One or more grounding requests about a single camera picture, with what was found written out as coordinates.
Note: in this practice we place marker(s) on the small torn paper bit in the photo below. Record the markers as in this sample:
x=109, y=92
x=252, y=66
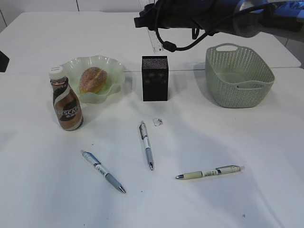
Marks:
x=157, y=121

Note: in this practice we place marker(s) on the green ruffled glass plate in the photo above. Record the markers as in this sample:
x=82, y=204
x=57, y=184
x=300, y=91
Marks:
x=115, y=70

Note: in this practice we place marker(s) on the blue grey ballpoint pen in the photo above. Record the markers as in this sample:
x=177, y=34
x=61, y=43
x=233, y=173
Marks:
x=103, y=170

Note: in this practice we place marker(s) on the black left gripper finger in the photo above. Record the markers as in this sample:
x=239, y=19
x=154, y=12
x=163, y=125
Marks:
x=4, y=61

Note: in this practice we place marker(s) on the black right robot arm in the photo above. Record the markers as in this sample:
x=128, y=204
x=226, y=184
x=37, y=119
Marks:
x=281, y=18

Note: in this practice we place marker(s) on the green woven plastic basket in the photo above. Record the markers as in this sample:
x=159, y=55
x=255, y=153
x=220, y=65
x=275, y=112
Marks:
x=237, y=76

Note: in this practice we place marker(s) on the sugared bread roll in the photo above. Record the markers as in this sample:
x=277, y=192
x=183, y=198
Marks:
x=92, y=80

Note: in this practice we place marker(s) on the clear plastic ruler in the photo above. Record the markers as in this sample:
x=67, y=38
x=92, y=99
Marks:
x=156, y=44

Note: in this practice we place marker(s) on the Nescafe coffee bottle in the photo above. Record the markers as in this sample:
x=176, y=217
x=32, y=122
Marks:
x=65, y=102

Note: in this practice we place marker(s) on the cream ballpoint pen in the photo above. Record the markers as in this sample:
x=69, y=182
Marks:
x=214, y=172

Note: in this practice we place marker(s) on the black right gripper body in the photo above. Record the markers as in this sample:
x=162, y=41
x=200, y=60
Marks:
x=168, y=14

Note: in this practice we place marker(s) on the black mesh pen holder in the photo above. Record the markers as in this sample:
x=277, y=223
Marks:
x=155, y=78

